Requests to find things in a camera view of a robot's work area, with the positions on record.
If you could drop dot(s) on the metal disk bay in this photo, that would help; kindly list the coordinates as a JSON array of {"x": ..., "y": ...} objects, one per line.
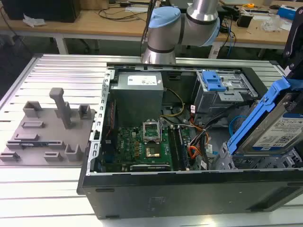
[{"x": 225, "y": 156}]

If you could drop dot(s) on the small black device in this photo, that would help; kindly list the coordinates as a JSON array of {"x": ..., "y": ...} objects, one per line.
[{"x": 245, "y": 20}]

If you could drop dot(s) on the black open PC case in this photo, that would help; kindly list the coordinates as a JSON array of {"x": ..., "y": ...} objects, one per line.
[{"x": 165, "y": 196}]

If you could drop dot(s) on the blue cardboard box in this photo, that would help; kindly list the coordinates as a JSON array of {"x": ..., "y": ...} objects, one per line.
[{"x": 286, "y": 11}]

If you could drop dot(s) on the black RAM slot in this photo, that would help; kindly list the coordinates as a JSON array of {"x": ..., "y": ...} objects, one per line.
[
  {"x": 174, "y": 146},
  {"x": 182, "y": 146}
]

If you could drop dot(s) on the grey plastic parts rack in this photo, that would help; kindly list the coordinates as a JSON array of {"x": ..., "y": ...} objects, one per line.
[{"x": 35, "y": 142}]

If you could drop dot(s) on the black box on desk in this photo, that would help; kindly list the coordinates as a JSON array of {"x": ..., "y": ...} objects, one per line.
[{"x": 42, "y": 9}]

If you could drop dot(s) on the hard disk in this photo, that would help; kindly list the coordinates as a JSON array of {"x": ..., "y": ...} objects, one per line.
[{"x": 272, "y": 132}]

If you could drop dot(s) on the clear plastic bag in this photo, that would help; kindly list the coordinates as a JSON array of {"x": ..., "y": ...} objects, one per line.
[{"x": 271, "y": 23}]

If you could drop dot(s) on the grey power supply unit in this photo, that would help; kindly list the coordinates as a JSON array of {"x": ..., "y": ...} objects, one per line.
[{"x": 135, "y": 101}]

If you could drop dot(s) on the blue plastic cage latch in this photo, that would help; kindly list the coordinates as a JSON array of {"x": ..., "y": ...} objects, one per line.
[{"x": 213, "y": 81}]

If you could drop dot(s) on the wooden desk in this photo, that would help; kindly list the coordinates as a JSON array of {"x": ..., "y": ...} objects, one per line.
[{"x": 94, "y": 27}]

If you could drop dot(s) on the green motherboard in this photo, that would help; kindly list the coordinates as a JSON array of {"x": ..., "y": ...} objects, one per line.
[{"x": 127, "y": 146}]

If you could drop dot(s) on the CPU socket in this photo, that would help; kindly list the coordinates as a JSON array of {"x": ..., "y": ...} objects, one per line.
[{"x": 153, "y": 152}]

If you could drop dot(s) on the grey metal drive cage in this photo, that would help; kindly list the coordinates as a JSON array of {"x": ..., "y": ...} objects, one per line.
[{"x": 213, "y": 101}]

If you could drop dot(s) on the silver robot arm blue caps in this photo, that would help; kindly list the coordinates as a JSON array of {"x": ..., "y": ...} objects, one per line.
[{"x": 165, "y": 30}]

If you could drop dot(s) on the thin metal locking lever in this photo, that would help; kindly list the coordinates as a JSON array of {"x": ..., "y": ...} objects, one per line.
[{"x": 161, "y": 127}]

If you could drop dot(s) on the yellow tape roll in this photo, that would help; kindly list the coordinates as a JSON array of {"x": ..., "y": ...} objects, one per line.
[{"x": 249, "y": 6}]

